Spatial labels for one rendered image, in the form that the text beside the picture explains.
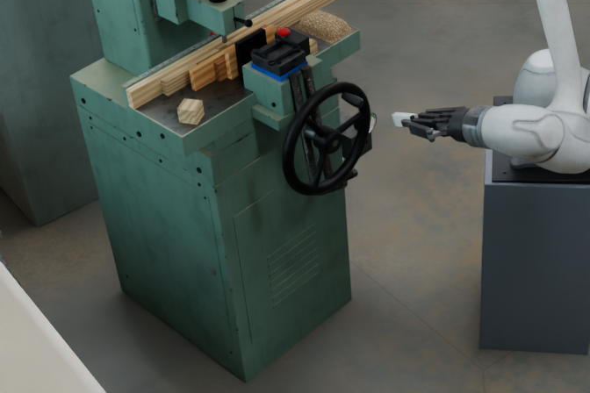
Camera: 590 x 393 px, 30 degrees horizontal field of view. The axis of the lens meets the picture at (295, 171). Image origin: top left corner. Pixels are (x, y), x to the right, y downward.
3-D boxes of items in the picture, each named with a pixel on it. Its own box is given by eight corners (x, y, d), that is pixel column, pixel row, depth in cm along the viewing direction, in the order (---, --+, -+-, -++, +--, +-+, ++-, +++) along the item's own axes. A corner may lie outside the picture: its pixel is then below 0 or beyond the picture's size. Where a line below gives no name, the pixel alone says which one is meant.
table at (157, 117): (211, 175, 246) (208, 153, 243) (128, 125, 264) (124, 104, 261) (389, 60, 278) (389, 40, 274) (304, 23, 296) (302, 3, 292)
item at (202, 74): (195, 91, 263) (192, 71, 259) (191, 89, 264) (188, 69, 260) (268, 48, 276) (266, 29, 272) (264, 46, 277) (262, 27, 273)
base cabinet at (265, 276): (245, 386, 307) (213, 189, 263) (119, 291, 341) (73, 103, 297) (354, 299, 330) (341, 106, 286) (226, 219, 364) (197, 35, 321)
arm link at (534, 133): (472, 146, 224) (512, 161, 232) (534, 153, 212) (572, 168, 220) (485, 96, 225) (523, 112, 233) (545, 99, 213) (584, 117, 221)
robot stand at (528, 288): (581, 281, 329) (600, 117, 292) (587, 355, 306) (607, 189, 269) (480, 275, 334) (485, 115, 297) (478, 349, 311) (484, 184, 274)
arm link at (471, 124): (475, 118, 224) (453, 117, 228) (486, 157, 227) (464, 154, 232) (502, 98, 228) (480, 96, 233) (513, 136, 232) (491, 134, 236)
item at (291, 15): (168, 96, 262) (165, 82, 260) (162, 93, 263) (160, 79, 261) (339, -3, 293) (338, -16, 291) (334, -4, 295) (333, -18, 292)
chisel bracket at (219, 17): (226, 42, 263) (222, 11, 258) (188, 24, 272) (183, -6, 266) (248, 30, 267) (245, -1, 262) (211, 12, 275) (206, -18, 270)
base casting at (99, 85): (213, 188, 263) (208, 158, 258) (74, 103, 298) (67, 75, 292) (341, 105, 287) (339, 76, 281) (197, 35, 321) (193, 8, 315)
